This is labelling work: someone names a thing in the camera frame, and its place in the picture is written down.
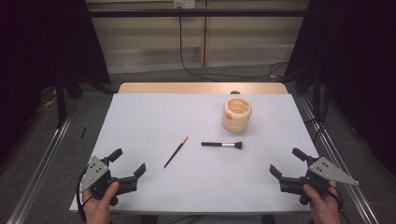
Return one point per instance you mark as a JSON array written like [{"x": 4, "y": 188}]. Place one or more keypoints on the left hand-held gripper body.
[{"x": 99, "y": 177}]

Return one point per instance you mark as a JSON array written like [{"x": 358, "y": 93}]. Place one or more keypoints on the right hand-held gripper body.
[{"x": 317, "y": 177}]

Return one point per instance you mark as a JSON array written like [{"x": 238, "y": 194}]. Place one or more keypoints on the thin brush with gold ferrule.
[{"x": 176, "y": 152}]

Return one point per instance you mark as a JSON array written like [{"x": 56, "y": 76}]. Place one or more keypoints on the black makeup brush silver ferrule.
[{"x": 218, "y": 144}]

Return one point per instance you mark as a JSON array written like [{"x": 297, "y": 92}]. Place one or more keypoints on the person's left hand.
[{"x": 99, "y": 205}]

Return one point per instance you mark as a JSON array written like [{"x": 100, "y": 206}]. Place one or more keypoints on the person's right hand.
[{"x": 323, "y": 207}]

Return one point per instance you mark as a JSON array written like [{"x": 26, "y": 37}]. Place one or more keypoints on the small black stick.
[{"x": 83, "y": 132}]

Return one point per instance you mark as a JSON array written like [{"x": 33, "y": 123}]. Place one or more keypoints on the white table mat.
[{"x": 155, "y": 118}]

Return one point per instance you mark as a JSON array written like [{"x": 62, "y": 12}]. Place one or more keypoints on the black metal stand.
[{"x": 60, "y": 102}]

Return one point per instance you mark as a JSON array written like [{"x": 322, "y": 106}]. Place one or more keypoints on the dark round table grommet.
[{"x": 235, "y": 92}]

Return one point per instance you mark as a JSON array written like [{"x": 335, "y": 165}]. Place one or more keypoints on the wooden table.
[{"x": 186, "y": 88}]

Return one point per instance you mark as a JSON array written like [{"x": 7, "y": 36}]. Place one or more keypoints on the black curtain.
[
  {"x": 37, "y": 46},
  {"x": 358, "y": 62}
]

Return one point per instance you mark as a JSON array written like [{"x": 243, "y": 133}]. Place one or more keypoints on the beige office desk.
[{"x": 149, "y": 40}]

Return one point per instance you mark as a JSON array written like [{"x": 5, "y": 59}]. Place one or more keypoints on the black horizontal bar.
[{"x": 218, "y": 12}]

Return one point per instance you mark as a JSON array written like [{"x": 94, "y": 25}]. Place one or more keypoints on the white power outlet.
[{"x": 184, "y": 3}]

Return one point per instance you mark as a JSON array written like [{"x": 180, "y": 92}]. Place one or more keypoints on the aluminium rail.
[
  {"x": 339, "y": 155},
  {"x": 40, "y": 168}
]

